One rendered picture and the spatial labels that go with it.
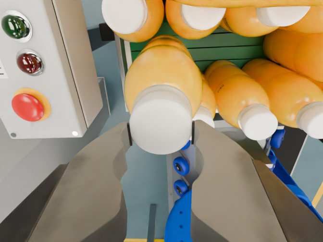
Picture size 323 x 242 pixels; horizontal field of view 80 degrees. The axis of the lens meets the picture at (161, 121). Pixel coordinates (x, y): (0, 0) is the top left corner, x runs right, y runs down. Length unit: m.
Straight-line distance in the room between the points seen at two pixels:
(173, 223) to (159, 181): 1.47
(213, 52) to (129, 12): 0.26
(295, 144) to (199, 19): 1.55
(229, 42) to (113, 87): 1.11
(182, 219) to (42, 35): 0.39
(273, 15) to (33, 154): 0.73
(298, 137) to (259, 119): 1.42
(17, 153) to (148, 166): 1.21
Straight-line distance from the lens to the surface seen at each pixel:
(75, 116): 0.27
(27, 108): 0.27
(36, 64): 0.25
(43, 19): 0.24
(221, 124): 0.46
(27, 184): 0.77
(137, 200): 2.14
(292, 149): 1.72
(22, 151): 0.78
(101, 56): 1.40
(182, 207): 0.47
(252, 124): 0.25
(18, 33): 0.25
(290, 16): 0.23
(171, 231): 0.44
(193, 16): 0.20
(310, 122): 0.29
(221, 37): 0.43
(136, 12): 0.20
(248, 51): 0.45
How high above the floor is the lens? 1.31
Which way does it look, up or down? 61 degrees down
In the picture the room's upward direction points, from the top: 177 degrees counter-clockwise
